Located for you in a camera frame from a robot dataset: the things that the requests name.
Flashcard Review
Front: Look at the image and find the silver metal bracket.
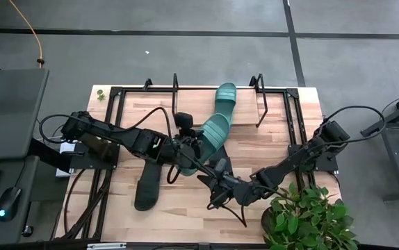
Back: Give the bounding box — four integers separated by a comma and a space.
86, 242, 127, 250

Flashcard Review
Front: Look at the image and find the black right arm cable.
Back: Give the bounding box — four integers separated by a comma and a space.
319, 105, 387, 147

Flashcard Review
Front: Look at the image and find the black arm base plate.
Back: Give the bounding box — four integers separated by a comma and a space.
288, 144, 339, 174
70, 141, 121, 171

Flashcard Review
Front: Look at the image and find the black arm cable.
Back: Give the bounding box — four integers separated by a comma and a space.
319, 105, 387, 147
111, 106, 178, 150

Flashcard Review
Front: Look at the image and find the black metal table frame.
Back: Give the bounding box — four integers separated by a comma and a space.
51, 78, 341, 242

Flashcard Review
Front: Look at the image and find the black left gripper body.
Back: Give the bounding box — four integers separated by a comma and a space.
167, 133, 204, 171

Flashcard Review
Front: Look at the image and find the green rubber slide sandal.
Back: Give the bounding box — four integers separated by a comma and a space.
179, 112, 231, 177
215, 82, 238, 126

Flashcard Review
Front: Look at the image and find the white power box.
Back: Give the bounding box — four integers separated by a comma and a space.
55, 138, 79, 178

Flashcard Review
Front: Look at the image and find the yellow cable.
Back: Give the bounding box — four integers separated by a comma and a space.
8, 0, 44, 69

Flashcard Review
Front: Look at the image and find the black floor cable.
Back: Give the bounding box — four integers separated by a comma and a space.
38, 113, 82, 144

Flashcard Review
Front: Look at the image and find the black desk bracket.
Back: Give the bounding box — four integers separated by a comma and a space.
28, 137, 72, 172

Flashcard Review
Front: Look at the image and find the black metal stand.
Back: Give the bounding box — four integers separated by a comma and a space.
360, 86, 399, 203

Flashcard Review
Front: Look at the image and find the wooden shelf with wire ends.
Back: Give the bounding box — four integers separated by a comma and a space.
171, 72, 269, 128

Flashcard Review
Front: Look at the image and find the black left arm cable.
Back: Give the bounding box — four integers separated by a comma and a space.
111, 106, 178, 150

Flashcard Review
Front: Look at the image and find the dark grey desk panel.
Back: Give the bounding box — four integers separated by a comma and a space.
0, 68, 50, 161

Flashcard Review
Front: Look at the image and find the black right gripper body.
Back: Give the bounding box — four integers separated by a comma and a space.
213, 173, 245, 206

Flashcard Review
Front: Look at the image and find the black computer mouse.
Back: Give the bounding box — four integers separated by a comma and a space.
0, 186, 22, 222

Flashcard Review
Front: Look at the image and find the potted green leafy plant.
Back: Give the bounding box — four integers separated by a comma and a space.
261, 182, 360, 250

